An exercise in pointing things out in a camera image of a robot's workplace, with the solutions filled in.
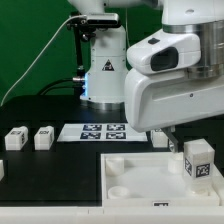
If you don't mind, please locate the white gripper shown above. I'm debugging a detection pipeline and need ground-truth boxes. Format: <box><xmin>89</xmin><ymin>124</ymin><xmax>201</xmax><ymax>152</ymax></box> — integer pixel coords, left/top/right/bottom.
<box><xmin>125</xmin><ymin>69</ymin><xmax>224</xmax><ymax>153</ymax></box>

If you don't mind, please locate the white square tabletop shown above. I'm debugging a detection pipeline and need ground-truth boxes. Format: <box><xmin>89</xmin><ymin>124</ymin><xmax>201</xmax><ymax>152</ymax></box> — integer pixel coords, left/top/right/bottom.
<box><xmin>101</xmin><ymin>152</ymin><xmax>224</xmax><ymax>207</ymax></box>

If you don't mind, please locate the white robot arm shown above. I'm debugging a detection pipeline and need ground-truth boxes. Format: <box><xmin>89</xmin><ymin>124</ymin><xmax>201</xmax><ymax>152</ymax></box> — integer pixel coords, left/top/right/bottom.
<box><xmin>68</xmin><ymin>0</ymin><xmax>224</xmax><ymax>152</ymax></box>

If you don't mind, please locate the white tag sheet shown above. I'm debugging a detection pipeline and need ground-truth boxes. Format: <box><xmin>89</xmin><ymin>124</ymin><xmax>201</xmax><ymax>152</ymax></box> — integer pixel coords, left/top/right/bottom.
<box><xmin>57</xmin><ymin>123</ymin><xmax>147</xmax><ymax>142</ymax></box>

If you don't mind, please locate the white block left edge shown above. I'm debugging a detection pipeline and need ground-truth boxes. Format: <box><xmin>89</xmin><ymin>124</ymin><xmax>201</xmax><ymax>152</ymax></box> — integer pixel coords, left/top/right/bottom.
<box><xmin>0</xmin><ymin>160</ymin><xmax>4</xmax><ymax>181</ymax></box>

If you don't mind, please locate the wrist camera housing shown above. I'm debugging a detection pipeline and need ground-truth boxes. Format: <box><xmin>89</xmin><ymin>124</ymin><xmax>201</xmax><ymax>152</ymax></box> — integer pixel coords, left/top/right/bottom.
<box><xmin>127</xmin><ymin>30</ymin><xmax>201</xmax><ymax>75</ymax></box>

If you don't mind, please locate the black cable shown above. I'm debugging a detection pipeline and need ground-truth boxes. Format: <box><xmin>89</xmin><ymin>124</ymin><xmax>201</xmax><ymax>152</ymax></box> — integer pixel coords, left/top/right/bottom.
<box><xmin>35</xmin><ymin>77</ymin><xmax>84</xmax><ymax>96</ymax></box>

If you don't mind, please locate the black camera on stand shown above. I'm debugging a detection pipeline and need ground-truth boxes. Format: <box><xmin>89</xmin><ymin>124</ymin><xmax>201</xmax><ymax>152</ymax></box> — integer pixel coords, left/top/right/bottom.
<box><xmin>66</xmin><ymin>12</ymin><xmax>121</xmax><ymax>94</ymax></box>

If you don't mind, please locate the grey cable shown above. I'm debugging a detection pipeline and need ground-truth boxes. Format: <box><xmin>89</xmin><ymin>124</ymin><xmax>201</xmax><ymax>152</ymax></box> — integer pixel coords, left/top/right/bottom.
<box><xmin>0</xmin><ymin>15</ymin><xmax>84</xmax><ymax>107</ymax></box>

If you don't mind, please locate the white front rail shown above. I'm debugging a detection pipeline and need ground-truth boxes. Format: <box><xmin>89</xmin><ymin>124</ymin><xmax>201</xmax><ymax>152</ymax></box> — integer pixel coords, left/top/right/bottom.
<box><xmin>0</xmin><ymin>207</ymin><xmax>224</xmax><ymax>224</ymax></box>

